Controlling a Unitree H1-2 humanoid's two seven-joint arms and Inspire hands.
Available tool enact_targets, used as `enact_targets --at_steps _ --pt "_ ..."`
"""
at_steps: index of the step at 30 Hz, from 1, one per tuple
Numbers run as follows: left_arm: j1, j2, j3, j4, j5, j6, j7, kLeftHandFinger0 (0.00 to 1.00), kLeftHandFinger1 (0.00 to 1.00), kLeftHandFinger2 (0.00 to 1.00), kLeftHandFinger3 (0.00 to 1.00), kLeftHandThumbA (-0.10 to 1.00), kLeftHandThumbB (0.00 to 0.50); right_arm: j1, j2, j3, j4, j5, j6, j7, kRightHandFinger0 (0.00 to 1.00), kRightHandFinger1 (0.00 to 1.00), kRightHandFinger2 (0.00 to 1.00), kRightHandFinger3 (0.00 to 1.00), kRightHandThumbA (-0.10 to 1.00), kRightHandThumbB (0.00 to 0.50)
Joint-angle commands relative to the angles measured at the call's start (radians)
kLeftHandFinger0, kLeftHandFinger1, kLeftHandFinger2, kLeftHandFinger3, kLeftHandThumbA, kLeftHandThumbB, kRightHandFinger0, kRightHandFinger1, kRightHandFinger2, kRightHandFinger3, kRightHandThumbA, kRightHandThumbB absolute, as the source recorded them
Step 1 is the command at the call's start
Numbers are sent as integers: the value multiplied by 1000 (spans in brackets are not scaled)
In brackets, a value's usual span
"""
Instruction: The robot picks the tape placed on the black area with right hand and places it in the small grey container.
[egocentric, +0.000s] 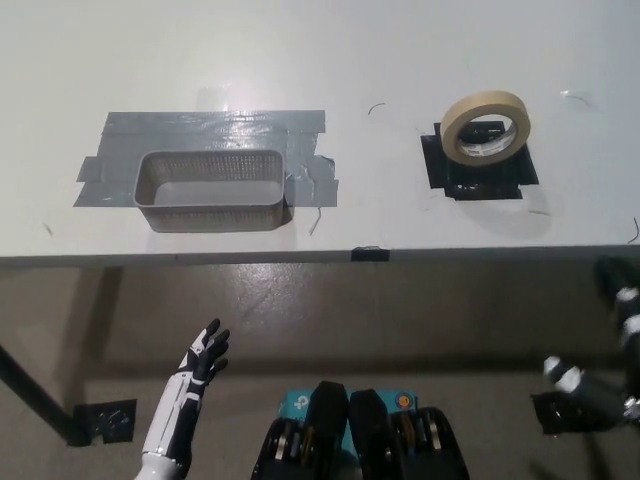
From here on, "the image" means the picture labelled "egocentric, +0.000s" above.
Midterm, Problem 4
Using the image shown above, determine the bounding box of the beige masking tape roll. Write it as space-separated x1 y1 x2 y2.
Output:
440 90 531 168

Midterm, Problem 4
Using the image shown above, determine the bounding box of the black tape square patch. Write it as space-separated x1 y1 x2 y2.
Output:
419 120 541 203

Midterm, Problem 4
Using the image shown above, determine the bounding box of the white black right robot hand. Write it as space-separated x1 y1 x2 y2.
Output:
542 255 640 435

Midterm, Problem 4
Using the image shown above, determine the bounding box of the grey duct tape patch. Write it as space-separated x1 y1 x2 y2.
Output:
72 109 340 210

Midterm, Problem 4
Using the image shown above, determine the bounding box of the small grey mesh basket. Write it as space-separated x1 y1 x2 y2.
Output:
132 149 287 235

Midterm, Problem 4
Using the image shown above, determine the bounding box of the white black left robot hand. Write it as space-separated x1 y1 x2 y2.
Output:
140 317 232 460

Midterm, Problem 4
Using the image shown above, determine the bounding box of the black table leg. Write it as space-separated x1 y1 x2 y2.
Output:
0 343 72 442

